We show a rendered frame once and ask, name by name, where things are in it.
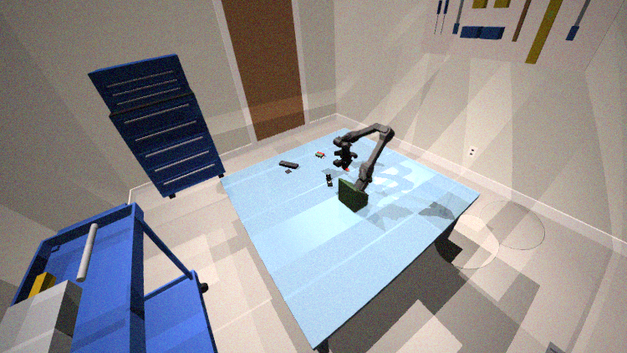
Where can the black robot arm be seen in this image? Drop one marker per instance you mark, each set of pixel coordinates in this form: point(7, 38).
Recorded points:
point(366, 169)

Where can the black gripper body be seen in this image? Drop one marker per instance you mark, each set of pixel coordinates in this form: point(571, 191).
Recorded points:
point(346, 156)

